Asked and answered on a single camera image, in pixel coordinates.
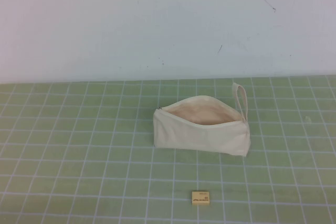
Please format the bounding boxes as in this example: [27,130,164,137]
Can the small beige eraser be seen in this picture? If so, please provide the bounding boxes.
[192,190,211,206]

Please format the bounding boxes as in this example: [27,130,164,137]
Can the cream canvas pencil case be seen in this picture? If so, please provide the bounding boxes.
[153,82,250,158]

